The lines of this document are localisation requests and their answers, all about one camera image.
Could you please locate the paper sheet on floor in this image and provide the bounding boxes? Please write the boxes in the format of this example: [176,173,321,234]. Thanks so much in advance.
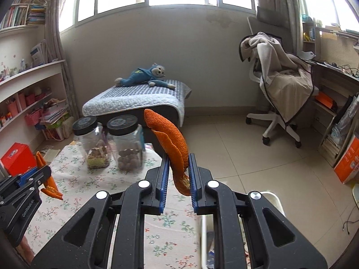
[42,148,61,163]

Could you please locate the thin black cable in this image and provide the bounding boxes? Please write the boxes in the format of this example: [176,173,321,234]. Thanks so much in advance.
[344,210,359,235]

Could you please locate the floral tablecloth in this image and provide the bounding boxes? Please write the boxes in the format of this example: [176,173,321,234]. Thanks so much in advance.
[17,143,202,269]

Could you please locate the white office chair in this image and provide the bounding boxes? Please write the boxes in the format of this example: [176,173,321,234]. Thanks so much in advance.
[246,59,302,148]

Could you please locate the clear jar with round nuts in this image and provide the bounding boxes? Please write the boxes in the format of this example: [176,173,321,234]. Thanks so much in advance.
[107,115,145,171]

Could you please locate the grey board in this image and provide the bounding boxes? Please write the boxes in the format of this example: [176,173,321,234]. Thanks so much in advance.
[247,6,289,34]

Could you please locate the small orange peel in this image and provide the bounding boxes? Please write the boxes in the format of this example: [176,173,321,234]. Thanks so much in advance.
[35,151,63,201]

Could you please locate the red cardboard box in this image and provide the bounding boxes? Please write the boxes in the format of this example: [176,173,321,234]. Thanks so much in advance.
[0,142,37,177]

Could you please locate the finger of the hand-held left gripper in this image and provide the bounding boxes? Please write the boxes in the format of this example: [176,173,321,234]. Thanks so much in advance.
[0,165,53,194]
[0,186,43,232]

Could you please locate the clear plastic bag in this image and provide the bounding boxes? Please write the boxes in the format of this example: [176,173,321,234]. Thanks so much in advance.
[331,95,359,146]

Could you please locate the clear jar with brown chunks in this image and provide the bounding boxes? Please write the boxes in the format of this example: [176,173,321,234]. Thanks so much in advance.
[73,116,111,170]

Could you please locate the long orange peel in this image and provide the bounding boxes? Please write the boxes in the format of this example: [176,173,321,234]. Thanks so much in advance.
[144,108,190,197]

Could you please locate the person's left forearm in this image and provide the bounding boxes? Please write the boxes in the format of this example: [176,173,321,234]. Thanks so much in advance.
[13,234,35,262]

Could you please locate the pink lattice basket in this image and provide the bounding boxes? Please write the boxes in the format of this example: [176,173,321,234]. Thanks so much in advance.
[25,109,42,126]

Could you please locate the orange white carton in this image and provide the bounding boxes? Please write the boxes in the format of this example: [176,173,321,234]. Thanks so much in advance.
[334,137,359,184]

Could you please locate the row of books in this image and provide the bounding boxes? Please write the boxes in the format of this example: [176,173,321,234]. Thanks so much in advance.
[0,4,47,30]

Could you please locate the patterned grey curtain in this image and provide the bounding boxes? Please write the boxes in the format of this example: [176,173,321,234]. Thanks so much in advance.
[252,0,302,54]
[46,0,79,121]

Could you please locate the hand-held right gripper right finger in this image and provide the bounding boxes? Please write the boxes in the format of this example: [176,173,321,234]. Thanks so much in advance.
[188,153,328,269]

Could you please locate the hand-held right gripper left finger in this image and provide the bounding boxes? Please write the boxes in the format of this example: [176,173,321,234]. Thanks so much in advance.
[31,154,170,269]

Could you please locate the blue plush monkey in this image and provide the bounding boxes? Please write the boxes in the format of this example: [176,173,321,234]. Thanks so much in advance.
[114,63,177,89]

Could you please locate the cream cloth bag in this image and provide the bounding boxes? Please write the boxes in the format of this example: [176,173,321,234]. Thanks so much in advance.
[62,116,75,139]

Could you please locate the wooden desk with shelves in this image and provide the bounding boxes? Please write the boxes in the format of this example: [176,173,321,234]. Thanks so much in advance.
[301,22,359,169]

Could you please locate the orange box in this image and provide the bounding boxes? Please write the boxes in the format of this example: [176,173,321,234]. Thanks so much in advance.
[315,91,337,110]

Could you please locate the beige blanket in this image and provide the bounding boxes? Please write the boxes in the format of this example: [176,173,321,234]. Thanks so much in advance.
[239,32,315,124]

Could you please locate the white curved bookshelf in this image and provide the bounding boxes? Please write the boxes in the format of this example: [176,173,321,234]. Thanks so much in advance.
[0,24,76,157]

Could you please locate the grey mattress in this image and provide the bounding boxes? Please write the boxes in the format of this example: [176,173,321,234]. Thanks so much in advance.
[82,79,193,128]

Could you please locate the stack of papers and books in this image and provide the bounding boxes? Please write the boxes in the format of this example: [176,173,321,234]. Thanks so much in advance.
[41,105,69,124]

